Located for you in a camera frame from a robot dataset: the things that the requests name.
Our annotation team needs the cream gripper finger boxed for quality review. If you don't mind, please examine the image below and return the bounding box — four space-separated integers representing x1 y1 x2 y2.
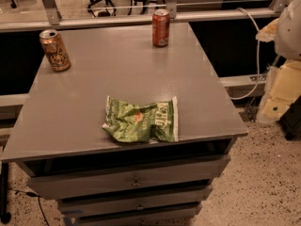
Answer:
256 18 278 42
256 59 301 124

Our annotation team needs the red coke can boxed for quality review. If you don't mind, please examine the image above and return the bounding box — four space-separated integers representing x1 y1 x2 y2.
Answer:
152 8 170 47

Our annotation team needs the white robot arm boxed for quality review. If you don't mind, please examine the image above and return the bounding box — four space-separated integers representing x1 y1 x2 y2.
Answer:
256 0 301 124

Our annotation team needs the green jalapeno chip bag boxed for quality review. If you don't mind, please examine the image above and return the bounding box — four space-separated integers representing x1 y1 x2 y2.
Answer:
103 96 179 143

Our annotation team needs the gold soda can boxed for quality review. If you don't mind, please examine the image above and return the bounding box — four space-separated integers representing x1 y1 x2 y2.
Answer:
40 29 71 72

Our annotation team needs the top grey drawer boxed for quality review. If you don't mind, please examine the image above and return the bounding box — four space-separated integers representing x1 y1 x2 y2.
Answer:
28 154 230 200

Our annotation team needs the grey drawer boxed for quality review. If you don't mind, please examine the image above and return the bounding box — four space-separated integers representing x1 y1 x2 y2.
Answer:
76 202 200 226
28 154 230 200
58 185 213 218

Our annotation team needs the middle grey drawer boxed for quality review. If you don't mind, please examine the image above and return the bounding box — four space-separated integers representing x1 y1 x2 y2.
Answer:
58 185 213 218

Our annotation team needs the bottom grey drawer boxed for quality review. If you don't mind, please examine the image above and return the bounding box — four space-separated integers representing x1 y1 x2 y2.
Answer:
76 202 200 226

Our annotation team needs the grey drawer cabinet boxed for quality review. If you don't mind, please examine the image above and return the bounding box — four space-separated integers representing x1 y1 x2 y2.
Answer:
2 24 247 226

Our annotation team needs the white cable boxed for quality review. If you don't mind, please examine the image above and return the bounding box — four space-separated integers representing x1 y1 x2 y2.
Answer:
229 7 267 101

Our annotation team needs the metal railing frame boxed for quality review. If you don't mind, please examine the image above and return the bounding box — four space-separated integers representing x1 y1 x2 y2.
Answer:
0 0 293 33

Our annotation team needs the black floor cable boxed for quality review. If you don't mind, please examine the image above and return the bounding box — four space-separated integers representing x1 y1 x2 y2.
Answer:
8 186 51 226

